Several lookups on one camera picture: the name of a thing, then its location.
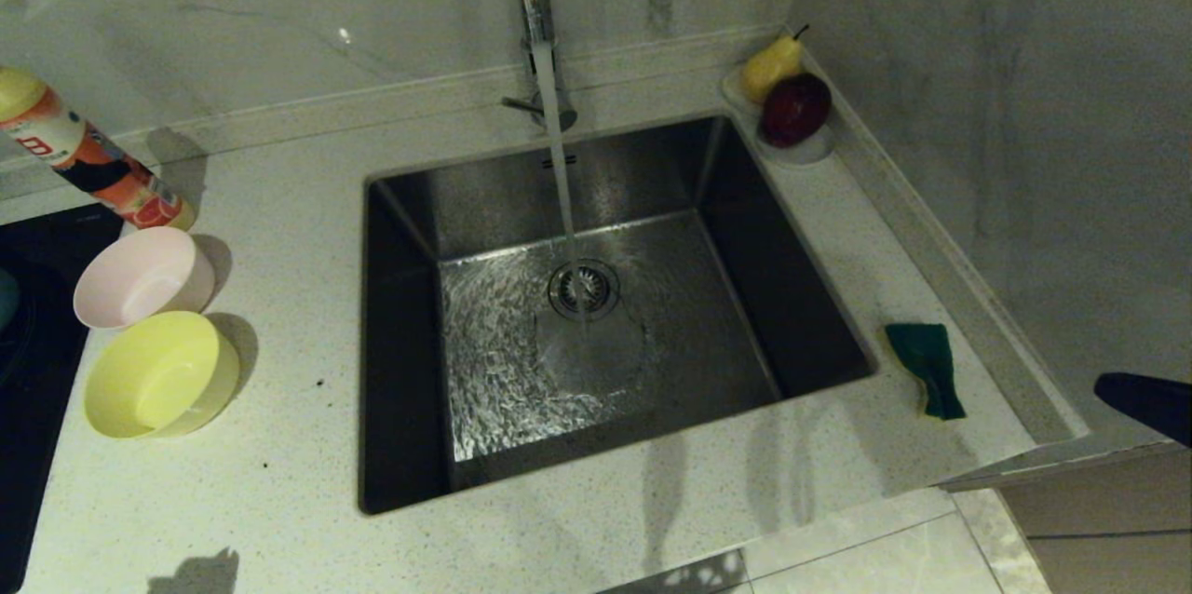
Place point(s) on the yellow green sponge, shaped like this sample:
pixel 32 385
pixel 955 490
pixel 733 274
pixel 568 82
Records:
pixel 927 357

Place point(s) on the orange dish soap bottle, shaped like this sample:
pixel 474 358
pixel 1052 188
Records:
pixel 93 170

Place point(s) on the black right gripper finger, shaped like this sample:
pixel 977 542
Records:
pixel 1164 422
pixel 1155 391

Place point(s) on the black induction cooktop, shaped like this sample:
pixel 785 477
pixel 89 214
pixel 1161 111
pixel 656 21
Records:
pixel 37 408

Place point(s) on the stainless steel sink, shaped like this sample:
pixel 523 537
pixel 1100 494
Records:
pixel 708 296

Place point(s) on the yellow plastic bowl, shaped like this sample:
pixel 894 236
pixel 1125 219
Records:
pixel 158 380

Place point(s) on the round metal drain strainer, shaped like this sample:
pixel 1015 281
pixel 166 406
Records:
pixel 584 290

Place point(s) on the small white dish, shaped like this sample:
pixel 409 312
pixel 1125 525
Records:
pixel 805 153

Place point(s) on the yellow pear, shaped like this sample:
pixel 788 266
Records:
pixel 771 68

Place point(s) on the pink plastic bowl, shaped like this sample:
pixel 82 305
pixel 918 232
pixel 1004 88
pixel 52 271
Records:
pixel 140 282

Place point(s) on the dark red apple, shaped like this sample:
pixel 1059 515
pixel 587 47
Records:
pixel 796 110

